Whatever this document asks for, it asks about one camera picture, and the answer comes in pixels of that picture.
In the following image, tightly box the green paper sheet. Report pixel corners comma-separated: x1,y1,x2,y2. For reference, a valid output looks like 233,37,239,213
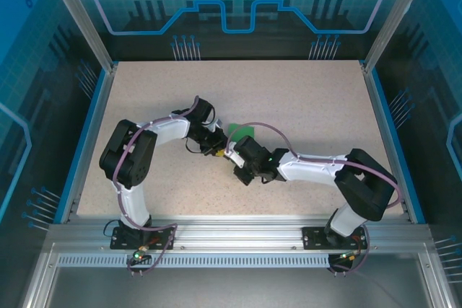
227,123,256,141

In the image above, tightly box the connector with green light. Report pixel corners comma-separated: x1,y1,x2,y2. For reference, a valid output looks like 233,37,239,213
336,249,362,263
131,245,152,263

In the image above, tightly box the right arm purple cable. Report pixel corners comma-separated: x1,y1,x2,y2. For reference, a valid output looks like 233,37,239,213
224,121,404,276

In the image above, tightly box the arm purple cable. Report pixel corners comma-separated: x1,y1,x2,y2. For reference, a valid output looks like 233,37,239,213
224,121,404,276
112,94,201,276

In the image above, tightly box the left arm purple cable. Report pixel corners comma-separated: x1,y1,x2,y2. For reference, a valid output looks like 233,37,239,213
112,94,201,276

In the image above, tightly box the aluminium mounting rail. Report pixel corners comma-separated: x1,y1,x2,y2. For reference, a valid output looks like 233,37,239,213
48,214,433,255

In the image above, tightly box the slotted grey cable duct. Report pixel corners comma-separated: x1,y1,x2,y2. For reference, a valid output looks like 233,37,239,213
56,254,332,269

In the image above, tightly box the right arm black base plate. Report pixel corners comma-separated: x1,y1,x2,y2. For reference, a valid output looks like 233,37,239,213
302,226,370,250

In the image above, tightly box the aluminium side rail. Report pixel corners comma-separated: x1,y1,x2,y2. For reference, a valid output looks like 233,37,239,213
362,65,426,224
58,63,119,224

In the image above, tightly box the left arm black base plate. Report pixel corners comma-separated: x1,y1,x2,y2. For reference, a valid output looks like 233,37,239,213
110,226,177,250

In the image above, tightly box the thin black base cable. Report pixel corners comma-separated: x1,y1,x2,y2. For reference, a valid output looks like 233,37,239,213
104,218,122,237

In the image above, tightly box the aluminium frame post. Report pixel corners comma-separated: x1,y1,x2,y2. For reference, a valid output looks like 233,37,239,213
39,0,119,72
362,0,433,73

